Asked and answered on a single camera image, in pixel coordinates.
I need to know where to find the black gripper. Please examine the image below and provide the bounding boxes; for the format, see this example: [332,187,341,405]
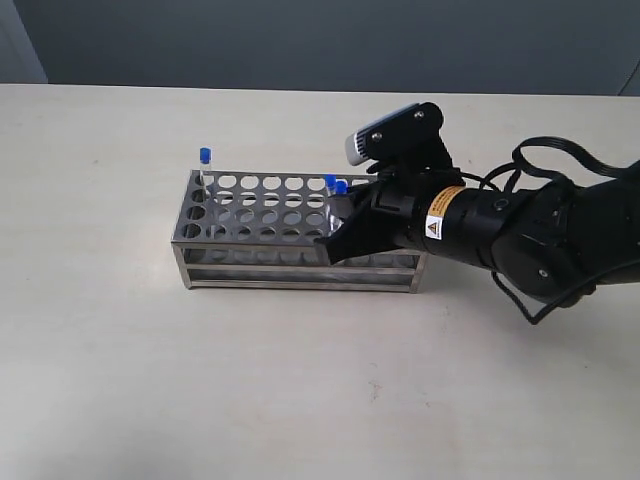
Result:
[314,102,463,265]

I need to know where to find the blue capped tube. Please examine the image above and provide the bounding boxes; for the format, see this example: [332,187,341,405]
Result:
[326,180,349,235]
[324,174,337,197]
[199,147,215,202]

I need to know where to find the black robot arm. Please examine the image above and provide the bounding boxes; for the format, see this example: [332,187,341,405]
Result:
[314,102,639,305]

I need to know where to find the stainless steel test tube rack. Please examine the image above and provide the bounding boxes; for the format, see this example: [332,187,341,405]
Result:
[171,170,427,293]

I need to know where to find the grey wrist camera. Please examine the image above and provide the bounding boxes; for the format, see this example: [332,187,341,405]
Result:
[345,103,419,166]

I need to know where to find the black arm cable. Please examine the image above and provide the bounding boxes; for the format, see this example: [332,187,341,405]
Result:
[459,137,640,327]

